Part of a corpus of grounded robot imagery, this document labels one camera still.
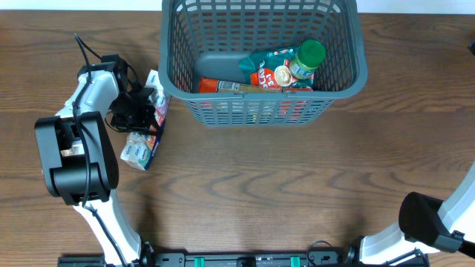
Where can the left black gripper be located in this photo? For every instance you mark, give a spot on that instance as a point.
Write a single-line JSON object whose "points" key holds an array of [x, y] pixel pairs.
{"points": [[145, 116]]}

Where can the white tissue pack bundle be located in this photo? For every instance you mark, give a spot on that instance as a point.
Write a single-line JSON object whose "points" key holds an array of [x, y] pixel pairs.
{"points": [[140, 148]]}

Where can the spaghetti pack with red ends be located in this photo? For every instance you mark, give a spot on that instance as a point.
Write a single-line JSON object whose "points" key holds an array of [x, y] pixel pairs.
{"points": [[219, 86]]}

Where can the green Nescafe coffee bag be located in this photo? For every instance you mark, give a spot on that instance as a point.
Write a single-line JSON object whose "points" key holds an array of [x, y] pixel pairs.
{"points": [[271, 69]]}

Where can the green lid jar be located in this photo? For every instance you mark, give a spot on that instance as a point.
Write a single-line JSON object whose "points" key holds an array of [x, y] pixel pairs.
{"points": [[308, 59]]}

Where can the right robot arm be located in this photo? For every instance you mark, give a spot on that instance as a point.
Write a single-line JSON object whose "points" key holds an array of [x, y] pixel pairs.
{"points": [[425, 225]]}

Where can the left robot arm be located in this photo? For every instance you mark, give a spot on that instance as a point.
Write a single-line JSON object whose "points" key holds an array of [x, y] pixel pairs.
{"points": [[78, 160]]}

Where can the grey plastic basket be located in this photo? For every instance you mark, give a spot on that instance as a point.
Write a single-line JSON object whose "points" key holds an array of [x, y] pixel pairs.
{"points": [[208, 38]]}

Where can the black rail at table edge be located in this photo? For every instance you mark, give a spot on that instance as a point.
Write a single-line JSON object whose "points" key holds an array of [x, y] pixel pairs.
{"points": [[319, 256]]}

